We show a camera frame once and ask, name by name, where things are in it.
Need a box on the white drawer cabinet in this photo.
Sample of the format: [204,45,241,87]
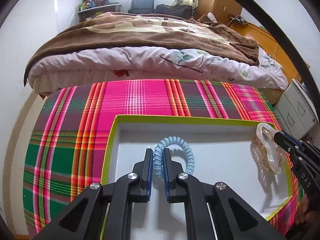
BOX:
[275,79,320,140]

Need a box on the pale floral duvet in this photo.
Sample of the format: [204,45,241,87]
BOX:
[30,46,288,92]

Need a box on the green-edged white box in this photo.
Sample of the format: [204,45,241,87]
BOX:
[100,114,294,240]

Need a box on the black cable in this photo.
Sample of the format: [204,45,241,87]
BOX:
[207,0,320,105]

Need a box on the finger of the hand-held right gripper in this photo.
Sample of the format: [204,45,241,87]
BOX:
[282,131,312,148]
[273,131,300,157]

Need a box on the light blue spiral hair tie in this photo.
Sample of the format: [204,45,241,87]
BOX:
[152,136,195,179]

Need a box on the dark clothes pile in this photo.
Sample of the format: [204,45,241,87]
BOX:
[155,4,193,18]

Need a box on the wooden shelf desk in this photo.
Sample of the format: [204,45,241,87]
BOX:
[77,4,122,23]

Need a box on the black television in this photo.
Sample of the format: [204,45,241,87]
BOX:
[132,0,155,10]

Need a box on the clear hair claw clip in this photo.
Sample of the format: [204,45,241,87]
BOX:
[252,123,287,175]

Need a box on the person's right hand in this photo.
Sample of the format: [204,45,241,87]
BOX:
[295,194,312,227]

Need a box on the pink green plaid cloth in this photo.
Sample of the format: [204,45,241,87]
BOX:
[22,79,304,239]

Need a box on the bed with brown blanket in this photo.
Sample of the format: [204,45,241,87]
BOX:
[24,12,260,87]

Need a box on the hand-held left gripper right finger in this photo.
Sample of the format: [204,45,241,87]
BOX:
[163,148,288,240]

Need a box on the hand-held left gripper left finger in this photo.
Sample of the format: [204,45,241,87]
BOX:
[32,149,153,240]

